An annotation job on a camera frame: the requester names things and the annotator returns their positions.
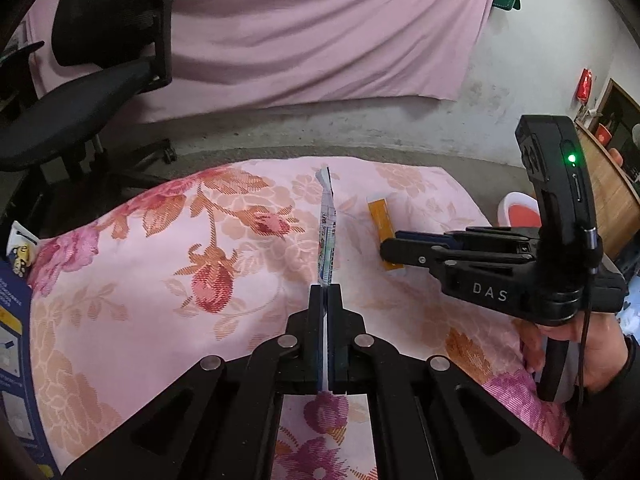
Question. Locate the person's right forearm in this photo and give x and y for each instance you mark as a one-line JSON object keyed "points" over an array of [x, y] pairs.
{"points": [[610, 430]]}

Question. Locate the wooden table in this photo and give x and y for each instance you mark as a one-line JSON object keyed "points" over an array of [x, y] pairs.
{"points": [[615, 195]]}

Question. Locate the dark framed door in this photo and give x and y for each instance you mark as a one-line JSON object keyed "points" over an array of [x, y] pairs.
{"points": [[622, 110]]}

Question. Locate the blue cardboard box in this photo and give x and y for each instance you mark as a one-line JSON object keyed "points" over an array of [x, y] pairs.
{"points": [[10, 320]]}

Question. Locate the small orange box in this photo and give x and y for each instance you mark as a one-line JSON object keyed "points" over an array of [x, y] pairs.
{"points": [[380, 217]]}

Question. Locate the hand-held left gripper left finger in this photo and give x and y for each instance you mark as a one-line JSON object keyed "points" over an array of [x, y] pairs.
{"points": [[320, 340]]}

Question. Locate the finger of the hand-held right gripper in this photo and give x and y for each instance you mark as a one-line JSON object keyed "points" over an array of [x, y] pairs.
{"points": [[410, 255], [480, 236]]}

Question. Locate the yellow cartoon card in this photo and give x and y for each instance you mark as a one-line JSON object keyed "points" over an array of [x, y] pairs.
{"points": [[20, 255]]}

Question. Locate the red cup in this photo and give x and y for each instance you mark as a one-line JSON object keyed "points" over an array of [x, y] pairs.
{"points": [[602, 132]]}

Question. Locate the orange white plastic stool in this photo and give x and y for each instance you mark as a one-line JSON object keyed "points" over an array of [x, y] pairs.
{"points": [[520, 212]]}

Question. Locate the white medicine sachet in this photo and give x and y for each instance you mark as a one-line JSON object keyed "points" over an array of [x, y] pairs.
{"points": [[327, 240]]}

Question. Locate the person's right hand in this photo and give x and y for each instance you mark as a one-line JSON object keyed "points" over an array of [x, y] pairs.
{"points": [[605, 350]]}

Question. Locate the pink hanging sheet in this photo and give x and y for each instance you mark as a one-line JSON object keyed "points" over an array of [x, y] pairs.
{"points": [[325, 35]]}

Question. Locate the red hanging ornament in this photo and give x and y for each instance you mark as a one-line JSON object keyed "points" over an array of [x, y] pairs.
{"points": [[585, 85]]}

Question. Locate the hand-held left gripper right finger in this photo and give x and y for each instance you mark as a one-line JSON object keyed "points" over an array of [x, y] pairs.
{"points": [[336, 340]]}

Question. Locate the pink floral blanket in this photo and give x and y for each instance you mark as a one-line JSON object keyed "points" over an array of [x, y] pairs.
{"points": [[150, 285]]}

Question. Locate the black office chair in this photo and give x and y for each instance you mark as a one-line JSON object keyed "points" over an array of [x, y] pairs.
{"points": [[60, 120]]}

